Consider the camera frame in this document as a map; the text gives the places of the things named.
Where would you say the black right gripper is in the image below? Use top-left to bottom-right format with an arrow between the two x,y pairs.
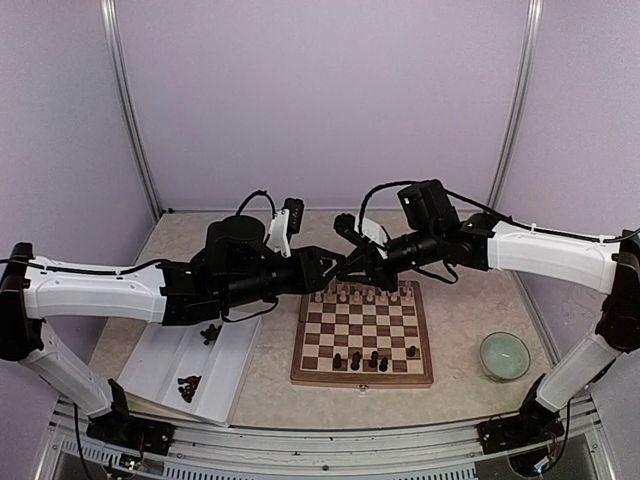
337,224 -> 442,292

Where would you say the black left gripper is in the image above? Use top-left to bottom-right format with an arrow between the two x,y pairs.
221,245 -> 347,309

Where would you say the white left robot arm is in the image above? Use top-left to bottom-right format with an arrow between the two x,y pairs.
1,215 -> 345,445

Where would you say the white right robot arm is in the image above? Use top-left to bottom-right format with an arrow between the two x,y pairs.
334,179 -> 639,444

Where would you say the row of white chess pieces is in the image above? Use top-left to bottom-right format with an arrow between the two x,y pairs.
310,281 -> 419,306

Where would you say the wooden chess board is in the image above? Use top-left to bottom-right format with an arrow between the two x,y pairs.
290,280 -> 434,389

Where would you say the dark chess pieces upper pile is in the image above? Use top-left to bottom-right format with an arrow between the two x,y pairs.
200,324 -> 222,345

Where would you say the dark chess pieces pile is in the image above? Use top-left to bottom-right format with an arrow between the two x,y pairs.
200,324 -> 222,345
177,375 -> 201,403

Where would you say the dark chess pieces lower pile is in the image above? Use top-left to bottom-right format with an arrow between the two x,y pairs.
177,375 -> 201,403

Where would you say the white plastic divided tray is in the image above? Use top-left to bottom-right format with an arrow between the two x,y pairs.
118,317 -> 261,427

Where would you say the pale green glass bowl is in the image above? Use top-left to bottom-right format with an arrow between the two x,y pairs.
479,331 -> 531,382

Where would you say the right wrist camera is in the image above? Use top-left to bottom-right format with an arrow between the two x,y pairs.
333,213 -> 390,257

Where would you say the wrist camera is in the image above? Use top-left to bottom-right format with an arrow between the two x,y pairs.
266,198 -> 304,258
333,213 -> 390,257

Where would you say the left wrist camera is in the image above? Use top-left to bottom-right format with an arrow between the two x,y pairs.
266,198 -> 304,258

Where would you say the aluminium front rail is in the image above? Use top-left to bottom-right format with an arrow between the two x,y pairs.
44,394 -> 611,480

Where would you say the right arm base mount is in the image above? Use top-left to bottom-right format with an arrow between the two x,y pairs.
477,378 -> 565,454

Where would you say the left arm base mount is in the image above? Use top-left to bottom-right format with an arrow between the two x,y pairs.
86,379 -> 175,456

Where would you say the right aluminium corner post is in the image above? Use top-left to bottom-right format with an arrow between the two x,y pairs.
488,0 -> 544,208

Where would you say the aluminium corner post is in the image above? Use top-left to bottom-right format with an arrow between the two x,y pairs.
100,0 -> 164,221
488,0 -> 544,208

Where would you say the left aluminium corner post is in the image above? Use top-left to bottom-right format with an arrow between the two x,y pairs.
100,0 -> 164,221

